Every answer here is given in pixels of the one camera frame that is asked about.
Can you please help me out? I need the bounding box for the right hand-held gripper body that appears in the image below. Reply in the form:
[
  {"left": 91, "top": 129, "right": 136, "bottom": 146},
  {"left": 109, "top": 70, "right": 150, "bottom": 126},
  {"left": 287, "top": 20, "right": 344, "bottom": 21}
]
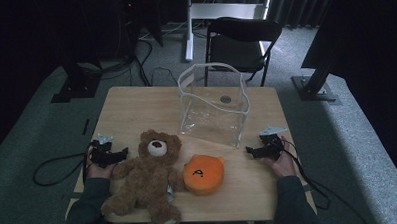
[{"left": 258, "top": 124, "right": 290, "bottom": 160}]

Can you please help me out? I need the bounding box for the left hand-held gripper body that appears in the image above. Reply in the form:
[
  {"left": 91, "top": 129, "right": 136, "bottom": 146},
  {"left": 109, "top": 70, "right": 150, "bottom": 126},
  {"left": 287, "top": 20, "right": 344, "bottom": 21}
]
[{"left": 87, "top": 132, "right": 118, "bottom": 170}]

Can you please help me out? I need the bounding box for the brown teddy bear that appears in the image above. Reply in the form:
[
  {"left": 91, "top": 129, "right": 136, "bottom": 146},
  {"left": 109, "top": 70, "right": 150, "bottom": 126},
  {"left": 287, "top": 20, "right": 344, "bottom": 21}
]
[{"left": 97, "top": 126, "right": 188, "bottom": 224}]

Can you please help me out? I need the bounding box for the clear plastic bag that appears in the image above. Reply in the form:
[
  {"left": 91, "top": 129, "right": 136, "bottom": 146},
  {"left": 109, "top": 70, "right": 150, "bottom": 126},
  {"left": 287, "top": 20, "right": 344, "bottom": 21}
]
[{"left": 176, "top": 60, "right": 253, "bottom": 151}]

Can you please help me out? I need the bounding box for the orange plush toy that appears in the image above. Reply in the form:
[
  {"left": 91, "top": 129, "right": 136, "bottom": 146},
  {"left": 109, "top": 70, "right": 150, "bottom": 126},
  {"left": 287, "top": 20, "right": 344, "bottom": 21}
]
[{"left": 181, "top": 152, "right": 227, "bottom": 198}]

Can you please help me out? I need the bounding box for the person's left hand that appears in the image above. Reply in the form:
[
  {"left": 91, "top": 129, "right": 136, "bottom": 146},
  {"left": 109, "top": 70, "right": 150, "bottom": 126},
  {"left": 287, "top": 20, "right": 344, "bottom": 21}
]
[{"left": 84, "top": 146, "right": 119, "bottom": 181}]

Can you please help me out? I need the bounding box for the person's right hand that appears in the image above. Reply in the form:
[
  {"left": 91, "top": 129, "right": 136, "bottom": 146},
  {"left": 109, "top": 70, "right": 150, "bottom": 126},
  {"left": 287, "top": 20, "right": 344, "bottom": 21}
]
[{"left": 258, "top": 135, "right": 298, "bottom": 180}]

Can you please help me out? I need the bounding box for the black tape strip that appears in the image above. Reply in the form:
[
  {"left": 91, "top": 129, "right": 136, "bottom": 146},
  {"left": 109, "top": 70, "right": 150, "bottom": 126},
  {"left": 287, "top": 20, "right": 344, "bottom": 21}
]
[{"left": 81, "top": 118, "right": 91, "bottom": 136}]

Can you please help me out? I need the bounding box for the black stand with metal plate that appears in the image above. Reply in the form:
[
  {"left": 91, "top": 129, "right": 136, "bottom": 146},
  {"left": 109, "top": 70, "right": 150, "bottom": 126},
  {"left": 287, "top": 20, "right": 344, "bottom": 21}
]
[{"left": 290, "top": 58, "right": 341, "bottom": 107}]

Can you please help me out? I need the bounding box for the black stand base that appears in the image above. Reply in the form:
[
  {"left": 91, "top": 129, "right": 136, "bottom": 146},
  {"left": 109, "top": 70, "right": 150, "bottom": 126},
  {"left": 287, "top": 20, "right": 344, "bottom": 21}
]
[{"left": 49, "top": 59, "right": 104, "bottom": 104}]

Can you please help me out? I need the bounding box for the black folding chair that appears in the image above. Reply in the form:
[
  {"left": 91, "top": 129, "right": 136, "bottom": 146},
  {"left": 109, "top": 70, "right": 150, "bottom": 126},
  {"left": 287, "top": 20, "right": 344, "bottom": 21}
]
[{"left": 202, "top": 14, "right": 286, "bottom": 90}]

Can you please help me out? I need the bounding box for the dark equipment rack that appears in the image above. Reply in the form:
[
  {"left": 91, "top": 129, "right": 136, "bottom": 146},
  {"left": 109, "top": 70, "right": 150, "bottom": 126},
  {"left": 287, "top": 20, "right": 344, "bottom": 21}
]
[{"left": 109, "top": 0, "right": 166, "bottom": 60}]

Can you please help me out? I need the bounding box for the left hand-held gripper cable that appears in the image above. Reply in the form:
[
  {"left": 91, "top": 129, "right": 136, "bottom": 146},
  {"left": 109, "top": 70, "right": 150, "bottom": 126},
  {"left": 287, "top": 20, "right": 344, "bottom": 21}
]
[{"left": 81, "top": 147, "right": 94, "bottom": 184}]

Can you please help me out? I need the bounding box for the hand-held gripper cable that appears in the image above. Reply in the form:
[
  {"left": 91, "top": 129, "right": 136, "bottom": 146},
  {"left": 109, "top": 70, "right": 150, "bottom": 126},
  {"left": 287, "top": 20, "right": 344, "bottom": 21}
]
[
  {"left": 280, "top": 134, "right": 370, "bottom": 224},
  {"left": 81, "top": 147, "right": 94, "bottom": 184}
]

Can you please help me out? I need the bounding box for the right hand-held gripper cable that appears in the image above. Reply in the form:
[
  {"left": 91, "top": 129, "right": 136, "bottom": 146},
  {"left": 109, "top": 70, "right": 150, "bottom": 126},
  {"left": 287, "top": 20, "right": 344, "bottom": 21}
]
[{"left": 280, "top": 134, "right": 370, "bottom": 224}]

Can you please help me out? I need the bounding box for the black looped cable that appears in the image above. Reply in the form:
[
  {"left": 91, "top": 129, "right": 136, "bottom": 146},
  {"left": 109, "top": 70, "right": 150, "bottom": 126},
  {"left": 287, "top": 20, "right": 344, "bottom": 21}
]
[{"left": 32, "top": 151, "right": 90, "bottom": 188}]

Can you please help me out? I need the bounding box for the thick black cable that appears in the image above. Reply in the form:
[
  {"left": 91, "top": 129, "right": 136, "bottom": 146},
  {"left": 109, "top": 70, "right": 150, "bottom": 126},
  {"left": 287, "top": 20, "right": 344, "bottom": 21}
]
[{"left": 130, "top": 37, "right": 156, "bottom": 88}]

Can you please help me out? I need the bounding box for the thin black cable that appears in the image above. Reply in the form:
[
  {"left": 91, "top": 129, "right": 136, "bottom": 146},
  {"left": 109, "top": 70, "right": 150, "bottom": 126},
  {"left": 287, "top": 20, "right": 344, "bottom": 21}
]
[{"left": 149, "top": 66, "right": 180, "bottom": 88}]

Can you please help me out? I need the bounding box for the white cable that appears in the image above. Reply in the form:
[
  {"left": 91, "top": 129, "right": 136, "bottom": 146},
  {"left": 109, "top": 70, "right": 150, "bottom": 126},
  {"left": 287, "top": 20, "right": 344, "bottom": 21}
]
[{"left": 137, "top": 20, "right": 189, "bottom": 41}]

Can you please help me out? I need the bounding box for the white desk frame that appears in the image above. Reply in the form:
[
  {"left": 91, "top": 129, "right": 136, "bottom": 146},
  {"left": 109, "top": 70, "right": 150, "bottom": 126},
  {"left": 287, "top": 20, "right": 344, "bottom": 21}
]
[{"left": 182, "top": 0, "right": 276, "bottom": 62}]

